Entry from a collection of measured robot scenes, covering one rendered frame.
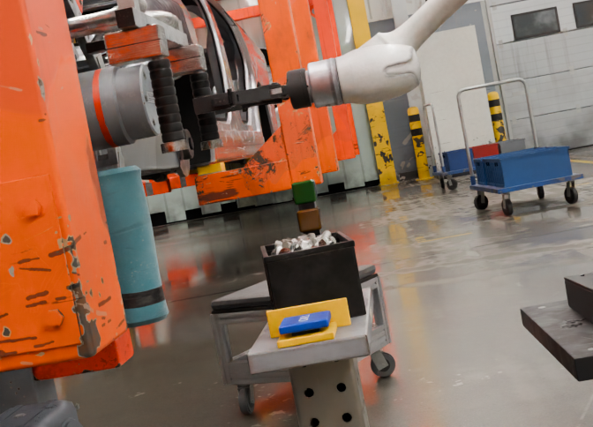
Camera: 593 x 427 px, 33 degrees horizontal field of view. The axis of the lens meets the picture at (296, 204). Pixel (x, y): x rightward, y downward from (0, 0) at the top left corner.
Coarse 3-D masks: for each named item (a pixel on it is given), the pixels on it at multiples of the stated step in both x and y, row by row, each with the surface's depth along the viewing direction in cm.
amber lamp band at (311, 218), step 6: (300, 210) 175; (306, 210) 175; (312, 210) 175; (318, 210) 175; (300, 216) 175; (306, 216) 175; (312, 216) 175; (318, 216) 175; (300, 222) 175; (306, 222) 175; (312, 222) 175; (318, 222) 175; (300, 228) 175; (306, 228) 175; (312, 228) 175; (318, 228) 175
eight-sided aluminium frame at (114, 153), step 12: (72, 0) 189; (72, 12) 188; (84, 36) 193; (72, 48) 198; (84, 48) 195; (84, 60) 198; (96, 60) 198; (96, 156) 201; (108, 156) 201; (120, 156) 202; (96, 168) 201; (108, 168) 200
